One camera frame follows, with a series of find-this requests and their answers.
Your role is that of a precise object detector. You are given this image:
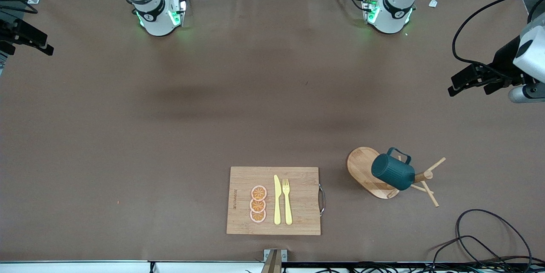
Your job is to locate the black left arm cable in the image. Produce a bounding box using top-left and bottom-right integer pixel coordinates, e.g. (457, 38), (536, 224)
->
(452, 0), (545, 78)

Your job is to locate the metal edge bracket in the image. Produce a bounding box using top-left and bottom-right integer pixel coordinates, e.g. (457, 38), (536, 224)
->
(261, 249), (288, 273)

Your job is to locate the yellow plastic knife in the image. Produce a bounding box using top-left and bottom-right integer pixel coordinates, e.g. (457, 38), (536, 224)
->
(274, 175), (282, 225)

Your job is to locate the bamboo cutting board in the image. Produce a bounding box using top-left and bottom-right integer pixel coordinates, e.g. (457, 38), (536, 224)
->
(226, 167), (326, 236)

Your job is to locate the yellow plastic fork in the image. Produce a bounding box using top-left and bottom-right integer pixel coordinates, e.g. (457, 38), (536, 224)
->
(282, 178), (293, 225)

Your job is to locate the black looped cable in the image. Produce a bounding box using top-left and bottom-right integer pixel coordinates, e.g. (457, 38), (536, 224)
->
(430, 235), (516, 273)
(455, 209), (534, 267)

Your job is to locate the teal cup with yellow inside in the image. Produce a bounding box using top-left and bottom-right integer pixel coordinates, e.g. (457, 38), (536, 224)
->
(371, 147), (416, 191)

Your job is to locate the wooden cup rack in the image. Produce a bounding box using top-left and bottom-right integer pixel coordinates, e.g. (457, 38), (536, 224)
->
(347, 146), (447, 207)

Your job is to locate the brown table mat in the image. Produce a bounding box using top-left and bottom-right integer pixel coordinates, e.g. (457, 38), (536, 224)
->
(0, 0), (545, 263)

